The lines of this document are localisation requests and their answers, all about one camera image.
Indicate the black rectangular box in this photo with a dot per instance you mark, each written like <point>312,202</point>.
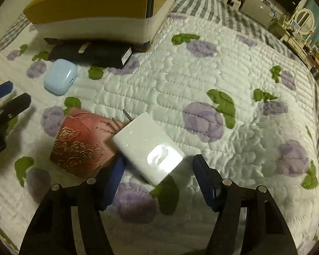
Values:
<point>89,54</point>

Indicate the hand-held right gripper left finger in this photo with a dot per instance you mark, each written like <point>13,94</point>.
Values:
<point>112,181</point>

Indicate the cardboard box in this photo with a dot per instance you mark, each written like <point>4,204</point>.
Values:
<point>101,10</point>

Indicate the white oval vanity mirror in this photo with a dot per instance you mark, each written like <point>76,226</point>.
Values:
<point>304,20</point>

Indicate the floral quilted blanket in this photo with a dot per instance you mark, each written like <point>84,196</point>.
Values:
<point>191,127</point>

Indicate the silver appliance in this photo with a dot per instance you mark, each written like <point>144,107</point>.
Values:
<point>255,6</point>

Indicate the cream dressing table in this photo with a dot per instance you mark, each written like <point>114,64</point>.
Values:
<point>300,45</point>

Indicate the light blue earbuds case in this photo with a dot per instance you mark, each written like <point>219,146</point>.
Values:
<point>60,76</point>

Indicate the white power adapter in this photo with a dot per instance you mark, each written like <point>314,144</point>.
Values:
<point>149,149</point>

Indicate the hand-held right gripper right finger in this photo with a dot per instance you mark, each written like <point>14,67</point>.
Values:
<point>203,178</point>

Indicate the red embossed box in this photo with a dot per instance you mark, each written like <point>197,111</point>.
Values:
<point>79,143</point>

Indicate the white device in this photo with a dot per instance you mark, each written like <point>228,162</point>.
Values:
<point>233,0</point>

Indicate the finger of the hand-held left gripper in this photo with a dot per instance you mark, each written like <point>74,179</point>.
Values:
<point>2,88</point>
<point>13,106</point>

